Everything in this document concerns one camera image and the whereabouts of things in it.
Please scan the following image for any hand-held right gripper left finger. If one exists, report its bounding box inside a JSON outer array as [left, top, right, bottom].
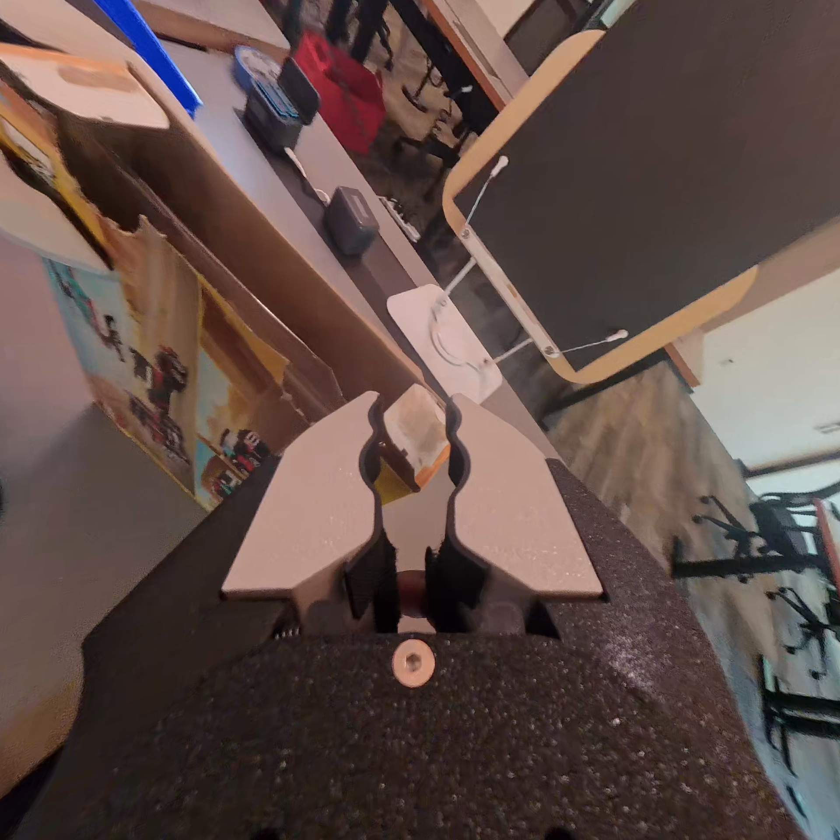
[[222, 392, 400, 631]]

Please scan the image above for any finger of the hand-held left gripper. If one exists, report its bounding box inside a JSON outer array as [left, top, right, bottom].
[[0, 154, 112, 275]]

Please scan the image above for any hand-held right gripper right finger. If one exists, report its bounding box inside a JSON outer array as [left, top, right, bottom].
[[425, 394, 606, 631]]

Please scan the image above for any yellow lego set box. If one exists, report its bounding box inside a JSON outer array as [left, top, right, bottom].
[[0, 46, 455, 513]]

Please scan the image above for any blue plastic bin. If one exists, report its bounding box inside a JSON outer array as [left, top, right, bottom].
[[92, 0, 204, 120]]

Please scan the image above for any black office chair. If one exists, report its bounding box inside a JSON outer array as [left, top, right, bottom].
[[669, 482, 840, 585]]

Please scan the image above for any black charger case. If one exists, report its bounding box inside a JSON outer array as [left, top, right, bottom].
[[243, 56, 322, 153]]

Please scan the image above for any blue tape roll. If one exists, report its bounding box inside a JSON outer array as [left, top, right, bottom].
[[233, 45, 284, 93]]

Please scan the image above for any grey power adapter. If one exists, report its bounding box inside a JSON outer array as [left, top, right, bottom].
[[323, 185, 382, 257]]

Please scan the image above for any white power strip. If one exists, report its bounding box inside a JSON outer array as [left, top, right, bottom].
[[377, 196, 422, 242]]

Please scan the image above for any red bag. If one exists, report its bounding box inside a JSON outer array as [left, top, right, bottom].
[[292, 29, 387, 156]]

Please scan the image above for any wooden desk with black legs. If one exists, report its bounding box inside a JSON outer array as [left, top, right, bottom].
[[420, 0, 532, 112]]

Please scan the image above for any white cable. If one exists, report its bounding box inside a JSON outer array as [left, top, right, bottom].
[[282, 147, 329, 204]]

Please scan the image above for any tablet with pale frame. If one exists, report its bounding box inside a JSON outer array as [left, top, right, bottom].
[[441, 0, 840, 387]]

